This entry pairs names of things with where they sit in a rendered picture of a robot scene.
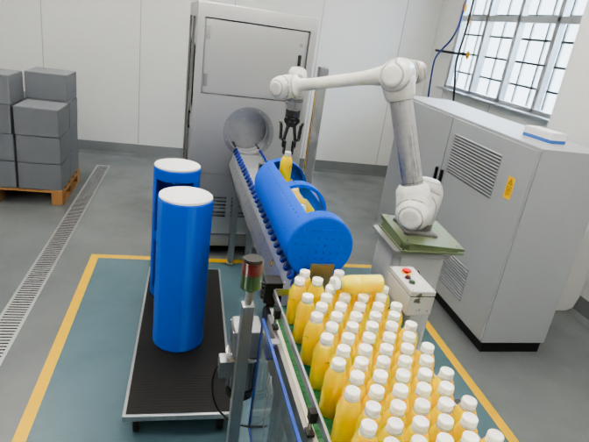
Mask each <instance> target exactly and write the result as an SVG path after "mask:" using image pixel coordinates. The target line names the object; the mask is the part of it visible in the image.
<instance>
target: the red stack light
mask: <svg viewBox="0 0 589 442"><path fill-rule="evenodd" d="M263 264H264V262H263V263H262V264H260V265H249V264H246V263H245V262H244V261H242V269H241V272H242V274H243V275H245V276H248V277H259V276H261V275H262V271H263Z"/></svg>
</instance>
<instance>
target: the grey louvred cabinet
mask: <svg viewBox="0 0 589 442"><path fill-rule="evenodd" d="M413 103H414V110H415V123H416V130H417V138H418V145H419V152H420V159H421V166H422V176H428V177H431V178H434V179H436V180H439V181H440V182H441V184H442V186H443V191H444V195H443V199H442V202H441V205H440V208H439V211H438V213H437V215H436V218H435V221H437V222H438V223H439V224H440V225H441V226H442V227H443V228H444V229H445V230H446V231H447V232H448V233H449V234H450V235H451V236H452V237H453V238H454V239H455V240H456V241H457V242H458V243H459V244H460V245H461V246H462V247H463V248H464V249H465V251H464V252H462V253H463V254H464V255H453V256H450V259H449V260H444V261H443V265H442V268H441V271H440V275H439V278H438V281H437V285H436V296H435V298H436V300H437V301H438V302H439V303H440V305H441V306H442V307H443V308H444V310H445V311H446V312H447V313H448V314H449V316H450V317H451V318H452V319H453V320H454V322H455V323H456V324H457V325H458V327H459V328H460V329H461V330H462V331H463V333H464V334H465V335H466V336H467V338H468V339H469V340H470V341H471V342H472V343H473V344H474V345H475V346H476V347H477V349H478V350H479V351H480V352H537V350H538V347H539V345H540V343H543V342H544V340H545V338H546V335H547V332H548V330H549V328H550V324H551V321H552V318H553V317H554V314H555V311H556V309H557V306H558V303H559V300H560V298H561V295H562V293H563V291H564V286H565V284H566V282H567V279H568V277H569V274H570V272H571V268H572V265H573V263H574V261H575V258H576V256H577V253H578V250H579V247H580V244H581V242H582V239H583V237H584V235H585V230H586V228H587V226H588V223H589V147H586V146H581V145H579V144H576V143H573V142H570V141H569V140H566V141H565V144H564V146H550V145H547V144H544V143H542V142H539V141H536V140H533V139H529V138H526V137H523V136H522V134H523V132H524V128H525V125H520V124H517V123H515V122H513V121H510V120H507V119H505V118H500V117H497V116H494V115H492V114H489V113H487V112H484V111H482V110H477V109H474V108H472V107H469V106H466V105H463V104H461V103H457V102H454V101H451V100H446V99H438V98H431V97H424V96H415V97H414V98H413ZM399 185H401V181H400V175H399V168H398V161H397V155H396V148H395V142H394V141H393V145H392V149H391V153H390V158H389V162H388V167H387V174H386V179H385V183H384V187H383V191H382V196H381V200H380V207H379V212H378V216H377V221H376V222H377V223H378V224H379V225H381V224H382V222H383V220H382V219H381V214H387V215H394V216H395V211H396V209H395V207H396V196H395V191H396V190H397V188H398V187H399Z"/></svg>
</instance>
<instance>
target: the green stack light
mask: <svg viewBox="0 0 589 442"><path fill-rule="evenodd" d="M261 278H262V275H261V276H259V277H248V276H245V275H243V274H242V272H241V277H240V288H241V289H242V290H244V291H247V292H255V291H258V290H260V285H261Z"/></svg>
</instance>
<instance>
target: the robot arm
mask: <svg viewBox="0 0 589 442"><path fill-rule="evenodd" d="M426 77H427V68H426V64H425V63H424V62H422V61H417V60H410V59H406V58H401V57H399V58H393V59H391V60H389V61H387V62H386V63H385V64H384V65H383V66H380V67H377V68H372V69H369V70H366V71H361V72H355V73H349V74H341V75H329V76H323V77H316V78H307V71H306V69H304V68H301V67H291V68H290V70H289V71H288V74H287V75H280V76H276V77H275V78H273V79H272V80H271V82H270V85H269V86H270V92H271V94H272V95H273V96H274V97H276V98H278V99H286V104H285V108H286V115H285V118H284V119H283V120H280V121H279V123H280V134H279V139H280V140H282V143H281V146H282V147H283V149H282V153H283V154H285V149H286V143H287V142H286V136H287V132H288V129H289V127H293V136H294V141H293V140H292V145H291V154H292V155H293V153H294V148H295V146H296V142H297V141H300V139H301V135H302V127H303V126H304V123H303V122H301V121H300V112H301V111H300V110H301V109H302V103H303V98H304V95H305V93H306V91H307V90H313V89H329V88H339V87H348V86H358V85H377V86H381V88H382V90H383V93H384V96H385V98H386V100H387V102H388V103H390V110H391V117H392V123H393V129H394V142H395V148H396V155H397V161H398V168H399V175H400V181H401V185H399V187H398V188H397V190H396V191H395V196H396V207H395V209H396V211H395V217H394V219H393V221H394V222H395V223H396V224H397V225H398V226H399V227H400V228H401V229H402V231H403V234H405V235H408V236H419V237H427V238H433V239H437V237H438V235H437V234H435V233H434V232H433V231H432V225H433V223H434V220H435V218H436V215H437V213H438V211H439V208H440V205H441V202H442V199H443V195H444V191H443V186H442V184H441V182H440V181H439V180H436V179H434V178H431V177H428V176H422V166H421V159H420V152H419V145H418V138H417V130H416V123H415V110H414V103H413V98H414V97H415V85H416V84H417V83H419V82H422V81H423V80H425V78H426ZM284 122H285V124H286V129H285V131H284V134H283V137H282V129H283V124H284ZM298 124H299V131H298V135H297V138H296V126H297V125H298Z"/></svg>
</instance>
